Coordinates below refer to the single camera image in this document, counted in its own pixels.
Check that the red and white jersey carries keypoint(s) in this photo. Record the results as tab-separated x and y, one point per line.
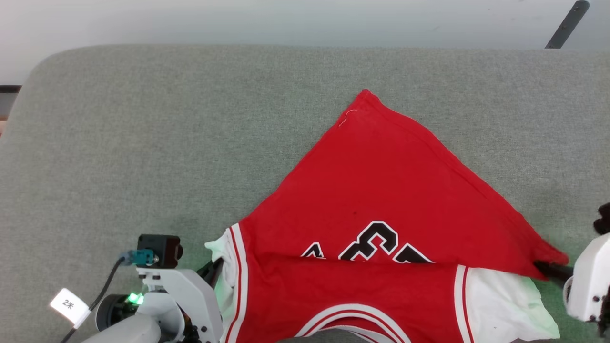
381	190

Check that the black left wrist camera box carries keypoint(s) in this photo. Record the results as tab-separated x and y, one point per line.
159	250

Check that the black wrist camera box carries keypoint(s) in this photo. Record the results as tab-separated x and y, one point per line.
603	219
159	250

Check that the black metal pole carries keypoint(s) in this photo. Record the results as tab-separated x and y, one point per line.
567	24

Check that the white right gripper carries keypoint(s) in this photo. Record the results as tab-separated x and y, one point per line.
588	281

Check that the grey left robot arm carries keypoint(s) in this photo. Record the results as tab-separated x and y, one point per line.
128	331

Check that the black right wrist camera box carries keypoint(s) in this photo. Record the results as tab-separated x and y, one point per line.
603	219

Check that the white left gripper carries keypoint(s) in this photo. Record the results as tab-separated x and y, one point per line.
195	305

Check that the grey-green fabric sofa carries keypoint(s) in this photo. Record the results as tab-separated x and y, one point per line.
190	143

